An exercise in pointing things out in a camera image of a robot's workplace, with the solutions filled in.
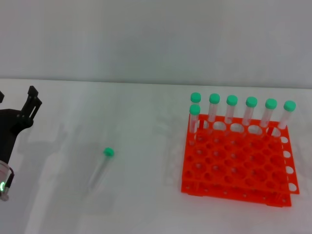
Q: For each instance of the clear test tube green cap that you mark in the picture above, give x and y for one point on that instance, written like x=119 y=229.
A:
x=232 y=100
x=271 y=103
x=108 y=151
x=195 y=109
x=251 y=102
x=214 y=98
x=196 y=97
x=289 y=105

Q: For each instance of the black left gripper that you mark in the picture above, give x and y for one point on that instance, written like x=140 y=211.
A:
x=12 y=124

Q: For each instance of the orange plastic test tube rack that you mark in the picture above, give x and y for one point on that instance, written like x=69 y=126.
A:
x=243 y=165

